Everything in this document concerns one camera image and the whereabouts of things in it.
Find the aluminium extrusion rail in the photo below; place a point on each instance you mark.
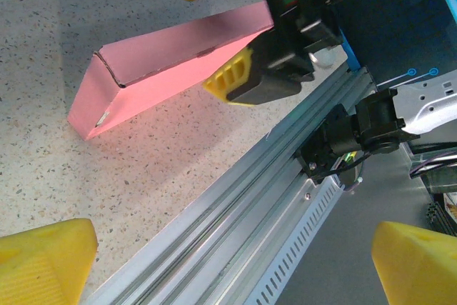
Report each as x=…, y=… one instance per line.
x=221, y=219

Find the aluminium blue side rail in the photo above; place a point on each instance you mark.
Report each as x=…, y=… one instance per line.
x=351, y=51

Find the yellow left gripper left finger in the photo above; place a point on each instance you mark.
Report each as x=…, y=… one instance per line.
x=39, y=265

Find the pink paper box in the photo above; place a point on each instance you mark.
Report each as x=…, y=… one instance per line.
x=160, y=76

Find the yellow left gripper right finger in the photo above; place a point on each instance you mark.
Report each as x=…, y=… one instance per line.
x=417, y=269

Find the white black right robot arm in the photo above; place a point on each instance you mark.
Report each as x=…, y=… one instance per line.
x=428, y=105

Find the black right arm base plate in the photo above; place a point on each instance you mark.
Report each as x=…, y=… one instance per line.
x=317, y=155

